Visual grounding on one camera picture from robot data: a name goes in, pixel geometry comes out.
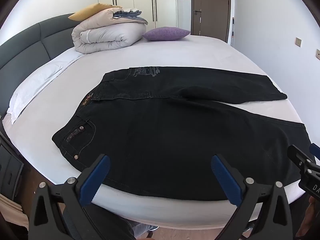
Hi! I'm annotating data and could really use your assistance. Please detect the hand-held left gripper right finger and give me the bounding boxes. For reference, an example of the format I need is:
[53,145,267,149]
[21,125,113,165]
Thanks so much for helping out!
[211,154,293,240]

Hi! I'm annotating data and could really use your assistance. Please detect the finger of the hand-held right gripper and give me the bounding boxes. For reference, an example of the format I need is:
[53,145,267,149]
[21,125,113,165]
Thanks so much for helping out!
[287,144,316,171]
[309,143,320,165]

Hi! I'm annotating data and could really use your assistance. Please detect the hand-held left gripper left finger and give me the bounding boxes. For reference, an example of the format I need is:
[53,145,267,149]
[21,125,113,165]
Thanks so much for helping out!
[29,154,111,240]

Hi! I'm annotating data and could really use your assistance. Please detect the black denim pants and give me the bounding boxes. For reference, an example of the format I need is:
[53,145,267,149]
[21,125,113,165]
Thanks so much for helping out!
[51,66,314,202]

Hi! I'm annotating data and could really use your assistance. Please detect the person's right hand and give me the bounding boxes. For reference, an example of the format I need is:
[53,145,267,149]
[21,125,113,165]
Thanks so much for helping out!
[301,196,320,238]

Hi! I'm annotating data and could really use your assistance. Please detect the dark nightstand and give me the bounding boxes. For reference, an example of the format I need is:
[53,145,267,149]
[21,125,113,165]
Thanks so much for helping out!
[0,142,25,198]

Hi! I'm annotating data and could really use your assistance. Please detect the beige cloth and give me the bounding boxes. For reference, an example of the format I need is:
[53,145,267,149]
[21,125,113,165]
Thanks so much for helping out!
[0,193,29,231]

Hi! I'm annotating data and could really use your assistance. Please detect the flat white pillow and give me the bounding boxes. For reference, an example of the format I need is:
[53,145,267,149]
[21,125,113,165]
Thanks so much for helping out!
[7,52,84,125]

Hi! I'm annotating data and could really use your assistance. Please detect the bed with white sheet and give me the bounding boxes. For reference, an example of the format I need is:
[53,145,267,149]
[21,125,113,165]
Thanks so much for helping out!
[1,34,312,230]

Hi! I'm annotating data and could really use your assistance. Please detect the folded beige duvet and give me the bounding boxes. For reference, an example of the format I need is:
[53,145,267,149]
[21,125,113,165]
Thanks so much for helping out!
[71,7,148,54]

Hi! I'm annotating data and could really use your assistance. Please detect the grey upholstered headboard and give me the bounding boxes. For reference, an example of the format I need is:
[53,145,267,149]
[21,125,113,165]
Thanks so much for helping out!
[0,13,83,113]

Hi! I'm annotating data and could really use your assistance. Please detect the purple pillow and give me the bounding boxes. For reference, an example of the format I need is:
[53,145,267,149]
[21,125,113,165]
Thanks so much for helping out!
[142,27,191,41]

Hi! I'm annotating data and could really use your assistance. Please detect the folded grey-blue blanket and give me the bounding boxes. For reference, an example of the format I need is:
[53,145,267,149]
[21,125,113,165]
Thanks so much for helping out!
[112,8,148,25]

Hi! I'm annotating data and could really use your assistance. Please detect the yellow pillow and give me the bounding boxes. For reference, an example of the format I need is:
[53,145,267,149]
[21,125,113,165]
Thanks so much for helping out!
[68,3,122,21]

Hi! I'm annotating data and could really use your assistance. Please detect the brown wooden door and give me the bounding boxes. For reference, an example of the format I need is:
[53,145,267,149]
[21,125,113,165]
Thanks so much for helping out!
[191,0,232,43]

